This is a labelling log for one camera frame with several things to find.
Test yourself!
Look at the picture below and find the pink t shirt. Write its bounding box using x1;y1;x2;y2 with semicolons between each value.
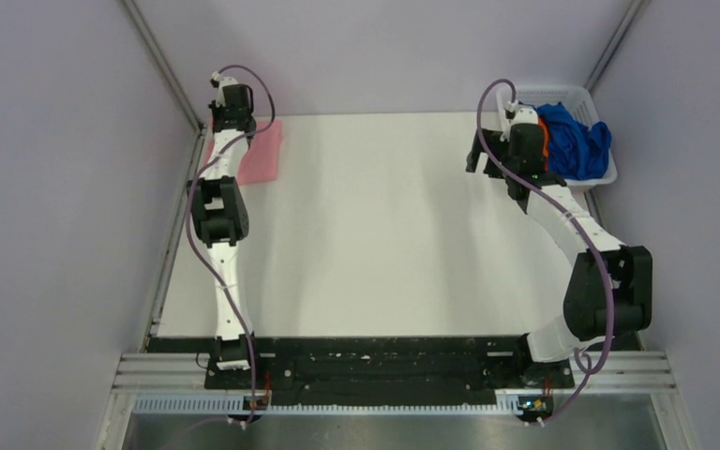
202;122;283;186

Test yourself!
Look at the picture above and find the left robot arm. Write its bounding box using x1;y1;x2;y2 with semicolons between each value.
191;77;263;388

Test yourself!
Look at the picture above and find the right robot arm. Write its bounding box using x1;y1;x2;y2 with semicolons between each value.
466;124;653;386

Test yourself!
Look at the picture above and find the orange t shirt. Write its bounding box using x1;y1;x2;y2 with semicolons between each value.
538;117;550;167

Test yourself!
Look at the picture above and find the blue t shirt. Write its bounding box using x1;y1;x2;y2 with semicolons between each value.
535;102;612;181

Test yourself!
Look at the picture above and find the white plastic laundry basket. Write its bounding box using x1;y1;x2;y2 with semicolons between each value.
516;85;617;192

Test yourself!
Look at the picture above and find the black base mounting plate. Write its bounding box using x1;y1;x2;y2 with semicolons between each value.
145;335;640;409

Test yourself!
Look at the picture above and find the left aluminium corner post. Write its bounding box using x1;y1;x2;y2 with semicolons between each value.
117;0;203;131

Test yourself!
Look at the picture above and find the aluminium corner post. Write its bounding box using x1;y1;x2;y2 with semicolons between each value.
117;0;203;131
584;0;651;93

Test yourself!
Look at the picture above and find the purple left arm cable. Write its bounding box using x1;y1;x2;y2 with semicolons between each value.
183;64;277;429

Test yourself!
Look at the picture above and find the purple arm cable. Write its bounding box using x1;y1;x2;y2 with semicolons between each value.
183;64;277;429
475;79;617;429

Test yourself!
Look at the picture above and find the right aluminium corner post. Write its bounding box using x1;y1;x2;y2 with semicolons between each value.
584;0;651;93

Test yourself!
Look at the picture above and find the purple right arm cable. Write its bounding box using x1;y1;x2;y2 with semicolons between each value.
475;79;617;429

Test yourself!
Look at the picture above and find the aluminium frame rail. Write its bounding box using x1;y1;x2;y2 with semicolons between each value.
583;351;677;395

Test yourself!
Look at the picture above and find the white slotted cable duct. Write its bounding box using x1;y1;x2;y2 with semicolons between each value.
132;394;548;416

